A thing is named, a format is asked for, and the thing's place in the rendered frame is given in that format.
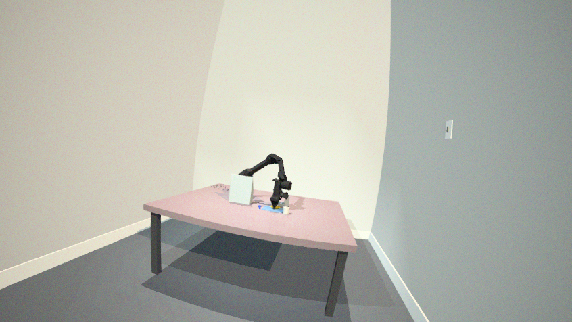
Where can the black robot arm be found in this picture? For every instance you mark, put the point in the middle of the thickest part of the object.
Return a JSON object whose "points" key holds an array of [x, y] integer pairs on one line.
{"points": [[281, 183]]}

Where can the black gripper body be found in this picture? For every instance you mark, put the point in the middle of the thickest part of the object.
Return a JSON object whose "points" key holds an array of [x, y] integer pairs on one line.
{"points": [[276, 193]]}

